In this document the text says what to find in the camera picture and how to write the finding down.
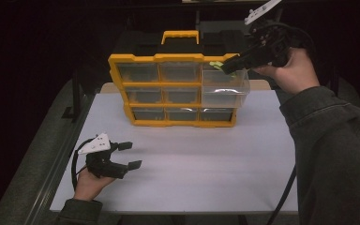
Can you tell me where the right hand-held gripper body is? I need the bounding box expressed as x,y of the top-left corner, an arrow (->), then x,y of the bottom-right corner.
244,0 -> 294,68

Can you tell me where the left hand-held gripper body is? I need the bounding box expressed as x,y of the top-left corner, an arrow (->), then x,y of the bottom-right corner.
77,132 -> 129,180

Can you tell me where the clear plastic drawer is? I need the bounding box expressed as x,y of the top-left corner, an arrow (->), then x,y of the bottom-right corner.
201,64 -> 251,109

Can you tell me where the yellow and black organizer case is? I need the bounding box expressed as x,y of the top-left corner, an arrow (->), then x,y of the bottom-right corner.
107,29 -> 253,128

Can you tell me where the person's left hand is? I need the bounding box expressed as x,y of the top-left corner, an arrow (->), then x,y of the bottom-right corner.
73,170 -> 116,203

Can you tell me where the person's right hand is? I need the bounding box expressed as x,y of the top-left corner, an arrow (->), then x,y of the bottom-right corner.
252,46 -> 322,97

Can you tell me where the grid of clear drawers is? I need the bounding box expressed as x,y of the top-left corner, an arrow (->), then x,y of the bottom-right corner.
115,61 -> 235,122

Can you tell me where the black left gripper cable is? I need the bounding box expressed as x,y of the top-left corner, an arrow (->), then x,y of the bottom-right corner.
70,137 -> 95,191

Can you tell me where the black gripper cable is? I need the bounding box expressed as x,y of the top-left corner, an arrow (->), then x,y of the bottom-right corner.
70,137 -> 95,191
265,21 -> 317,225

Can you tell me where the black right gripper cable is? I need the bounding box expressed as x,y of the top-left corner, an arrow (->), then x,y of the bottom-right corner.
265,21 -> 317,225

